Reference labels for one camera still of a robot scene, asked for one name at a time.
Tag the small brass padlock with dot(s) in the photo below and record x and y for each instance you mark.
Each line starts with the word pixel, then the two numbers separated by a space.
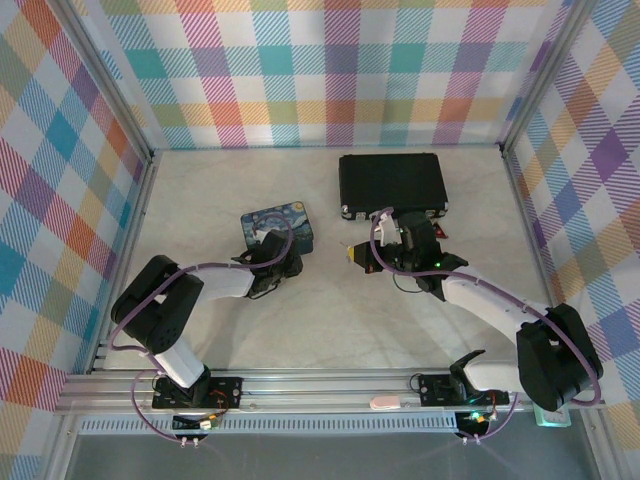
pixel 359 248

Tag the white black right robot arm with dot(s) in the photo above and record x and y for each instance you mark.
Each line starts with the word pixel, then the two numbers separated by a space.
pixel 480 300

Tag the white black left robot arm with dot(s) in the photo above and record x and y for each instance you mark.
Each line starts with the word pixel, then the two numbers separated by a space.
pixel 170 360

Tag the red warning triangle toy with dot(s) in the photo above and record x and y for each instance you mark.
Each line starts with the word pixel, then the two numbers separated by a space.
pixel 440 232

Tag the starry night print tin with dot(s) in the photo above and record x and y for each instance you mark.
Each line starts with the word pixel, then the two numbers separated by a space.
pixel 300 220

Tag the pink white eraser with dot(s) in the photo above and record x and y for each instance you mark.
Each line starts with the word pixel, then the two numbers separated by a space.
pixel 385 401

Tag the small yellow connector plug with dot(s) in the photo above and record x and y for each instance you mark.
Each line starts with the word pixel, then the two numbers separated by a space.
pixel 210 423
pixel 480 419

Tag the mint green small clock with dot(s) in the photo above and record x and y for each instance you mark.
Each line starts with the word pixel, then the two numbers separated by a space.
pixel 550 419

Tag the aluminium side rail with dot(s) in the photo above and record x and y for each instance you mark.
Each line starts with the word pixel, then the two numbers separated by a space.
pixel 532 245
pixel 132 235

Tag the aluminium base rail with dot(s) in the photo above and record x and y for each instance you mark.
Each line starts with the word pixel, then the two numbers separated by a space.
pixel 325 387

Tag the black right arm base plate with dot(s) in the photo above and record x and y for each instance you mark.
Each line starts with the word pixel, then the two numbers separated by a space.
pixel 432 390

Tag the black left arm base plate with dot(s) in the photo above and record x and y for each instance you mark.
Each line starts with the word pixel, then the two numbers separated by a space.
pixel 230 392

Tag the aluminium corner post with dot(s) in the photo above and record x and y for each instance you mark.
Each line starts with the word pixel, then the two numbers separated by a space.
pixel 542 75
pixel 107 82

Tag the aluminium frame leg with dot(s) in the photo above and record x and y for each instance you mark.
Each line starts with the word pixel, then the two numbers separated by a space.
pixel 59 450
pixel 600 450

